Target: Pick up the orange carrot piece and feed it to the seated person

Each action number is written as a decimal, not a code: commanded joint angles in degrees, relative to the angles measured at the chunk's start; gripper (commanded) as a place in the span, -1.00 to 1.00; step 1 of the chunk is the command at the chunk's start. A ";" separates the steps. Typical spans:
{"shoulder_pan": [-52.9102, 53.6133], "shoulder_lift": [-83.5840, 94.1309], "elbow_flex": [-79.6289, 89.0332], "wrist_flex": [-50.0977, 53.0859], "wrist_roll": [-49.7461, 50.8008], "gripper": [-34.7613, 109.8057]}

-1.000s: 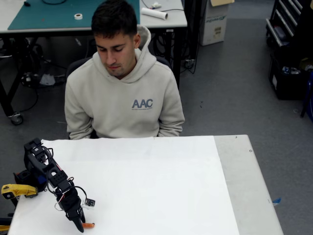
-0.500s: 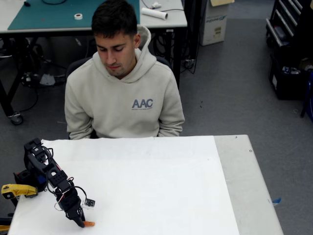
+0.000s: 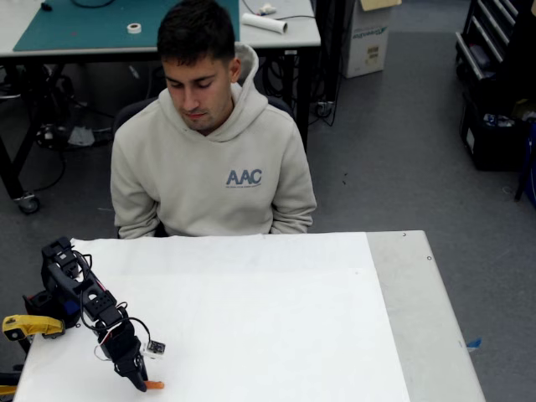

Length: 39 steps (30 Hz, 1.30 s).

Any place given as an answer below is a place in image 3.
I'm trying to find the yellow bar clamp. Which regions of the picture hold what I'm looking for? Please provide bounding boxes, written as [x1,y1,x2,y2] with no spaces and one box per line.
[2,314,67,353]
[0,370,22,397]

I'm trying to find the large white paper sheet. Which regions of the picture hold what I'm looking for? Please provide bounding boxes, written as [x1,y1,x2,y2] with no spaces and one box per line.
[12,231,411,402]

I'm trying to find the man in beige hoodie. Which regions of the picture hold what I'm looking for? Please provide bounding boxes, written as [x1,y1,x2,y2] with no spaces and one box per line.
[110,0,318,240]

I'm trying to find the white plastic bag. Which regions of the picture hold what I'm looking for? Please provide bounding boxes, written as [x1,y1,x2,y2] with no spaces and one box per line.
[66,125,95,147]

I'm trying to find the black office chair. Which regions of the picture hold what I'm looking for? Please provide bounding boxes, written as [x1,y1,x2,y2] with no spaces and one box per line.
[111,95,294,239]

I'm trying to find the green cutting mat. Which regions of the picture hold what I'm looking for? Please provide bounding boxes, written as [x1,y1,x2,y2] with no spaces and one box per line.
[12,0,240,52]

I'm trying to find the white paper roll tube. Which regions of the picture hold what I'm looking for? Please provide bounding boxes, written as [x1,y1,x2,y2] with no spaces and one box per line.
[241,12,289,34]

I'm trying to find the white cardboard box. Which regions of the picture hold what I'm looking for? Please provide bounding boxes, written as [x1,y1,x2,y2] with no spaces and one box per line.
[341,0,394,80]

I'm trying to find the black storage bin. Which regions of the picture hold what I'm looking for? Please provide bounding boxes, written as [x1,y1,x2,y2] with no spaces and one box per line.
[458,90,536,172]

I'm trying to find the black drawer tool cart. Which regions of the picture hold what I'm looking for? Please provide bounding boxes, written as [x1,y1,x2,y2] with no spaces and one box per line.
[454,0,536,83]

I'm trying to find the thin black camera cable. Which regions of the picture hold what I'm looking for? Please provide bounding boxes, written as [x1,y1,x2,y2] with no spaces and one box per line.
[124,317,152,345]

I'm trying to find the small white camera module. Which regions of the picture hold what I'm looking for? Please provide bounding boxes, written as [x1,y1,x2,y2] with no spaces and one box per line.
[142,341,167,360]

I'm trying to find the grey workbench with black frame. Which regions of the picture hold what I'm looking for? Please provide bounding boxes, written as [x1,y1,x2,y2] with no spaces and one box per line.
[0,0,322,210]

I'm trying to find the blue frame object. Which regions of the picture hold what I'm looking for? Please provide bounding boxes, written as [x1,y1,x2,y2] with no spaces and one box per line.
[513,121,536,202]

